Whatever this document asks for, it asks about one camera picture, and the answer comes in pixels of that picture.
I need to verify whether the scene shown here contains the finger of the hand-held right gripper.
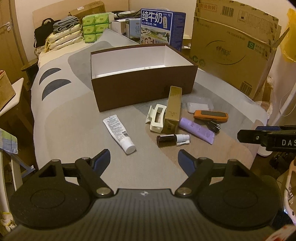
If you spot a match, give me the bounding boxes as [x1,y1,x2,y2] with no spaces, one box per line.
[237,126,269,145]

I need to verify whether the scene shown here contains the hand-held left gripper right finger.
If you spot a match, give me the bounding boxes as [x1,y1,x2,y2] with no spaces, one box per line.
[174,149,254,198]

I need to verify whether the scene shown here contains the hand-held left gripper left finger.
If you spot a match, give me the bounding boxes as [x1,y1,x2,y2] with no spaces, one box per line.
[39,149,114,198]

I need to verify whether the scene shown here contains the black cable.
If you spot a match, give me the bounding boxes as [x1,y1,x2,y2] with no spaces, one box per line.
[206,120,222,133]

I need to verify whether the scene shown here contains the orange and grey device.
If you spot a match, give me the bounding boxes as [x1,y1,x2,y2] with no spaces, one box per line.
[193,110,229,122]

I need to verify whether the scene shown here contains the gold carton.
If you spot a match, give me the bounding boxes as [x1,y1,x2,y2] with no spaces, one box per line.
[161,86,183,135]

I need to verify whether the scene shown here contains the brown cardboard box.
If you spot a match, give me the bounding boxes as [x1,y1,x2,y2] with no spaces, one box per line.
[90,43,198,113]

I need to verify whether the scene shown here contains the small brown spray bottle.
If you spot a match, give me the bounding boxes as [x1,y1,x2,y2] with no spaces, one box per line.
[157,134,190,148]

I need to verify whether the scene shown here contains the white squeeze tube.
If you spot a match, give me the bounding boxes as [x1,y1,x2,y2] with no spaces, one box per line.
[102,115,136,154]

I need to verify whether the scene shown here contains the white pole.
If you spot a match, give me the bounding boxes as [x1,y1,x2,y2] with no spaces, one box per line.
[268,90,296,126]

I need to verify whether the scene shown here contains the purple squeeze tube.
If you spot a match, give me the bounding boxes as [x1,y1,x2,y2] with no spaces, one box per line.
[179,117,215,144]

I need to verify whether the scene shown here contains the cream hair claw clip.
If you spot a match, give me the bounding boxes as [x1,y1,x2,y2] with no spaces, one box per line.
[145,104,167,133]

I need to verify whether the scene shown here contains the grey patterned blanket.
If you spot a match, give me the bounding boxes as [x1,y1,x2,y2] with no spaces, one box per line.
[31,29,269,184]

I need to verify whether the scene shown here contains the clear plastic case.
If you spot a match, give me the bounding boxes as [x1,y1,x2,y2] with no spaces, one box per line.
[186,97,213,114]

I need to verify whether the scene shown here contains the large cardboard carton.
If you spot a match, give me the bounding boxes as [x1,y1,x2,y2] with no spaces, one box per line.
[190,0,289,101]

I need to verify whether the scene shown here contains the red and white packet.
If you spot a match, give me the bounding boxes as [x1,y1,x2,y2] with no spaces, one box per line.
[266,226,296,241]

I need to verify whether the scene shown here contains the plaid cloth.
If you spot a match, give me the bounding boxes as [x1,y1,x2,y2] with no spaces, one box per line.
[0,128,18,154]

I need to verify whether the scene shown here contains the yellow plastic bag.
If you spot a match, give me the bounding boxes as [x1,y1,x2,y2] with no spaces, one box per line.
[280,8,296,63]

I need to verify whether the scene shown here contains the white side table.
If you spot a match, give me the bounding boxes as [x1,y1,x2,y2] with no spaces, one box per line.
[0,77,25,116]

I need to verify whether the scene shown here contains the dark wooden bedside table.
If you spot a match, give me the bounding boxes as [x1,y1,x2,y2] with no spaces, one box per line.
[21,58,38,86]

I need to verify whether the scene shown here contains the small cardboard box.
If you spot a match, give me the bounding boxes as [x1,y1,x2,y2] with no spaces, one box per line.
[0,71,16,112]

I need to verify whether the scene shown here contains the pale blue carton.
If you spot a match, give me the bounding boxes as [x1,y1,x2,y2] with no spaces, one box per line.
[125,18,141,44]

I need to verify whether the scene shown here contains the white small box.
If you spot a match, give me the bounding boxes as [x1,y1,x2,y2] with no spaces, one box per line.
[112,19,127,36]

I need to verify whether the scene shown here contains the stack of green tissue packs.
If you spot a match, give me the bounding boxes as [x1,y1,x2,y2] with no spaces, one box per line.
[82,13,115,44]

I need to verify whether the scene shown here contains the blue milk carton box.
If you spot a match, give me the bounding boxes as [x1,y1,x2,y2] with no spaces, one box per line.
[140,9,186,51]

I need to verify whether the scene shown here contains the folded grey towels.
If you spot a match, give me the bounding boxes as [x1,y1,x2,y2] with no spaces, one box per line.
[53,17,80,33]

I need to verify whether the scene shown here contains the black bag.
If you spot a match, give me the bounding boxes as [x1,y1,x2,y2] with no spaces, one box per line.
[34,20,60,48]

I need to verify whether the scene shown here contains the flat cardboard box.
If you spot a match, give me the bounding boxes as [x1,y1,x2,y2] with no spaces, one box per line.
[68,1,107,18]

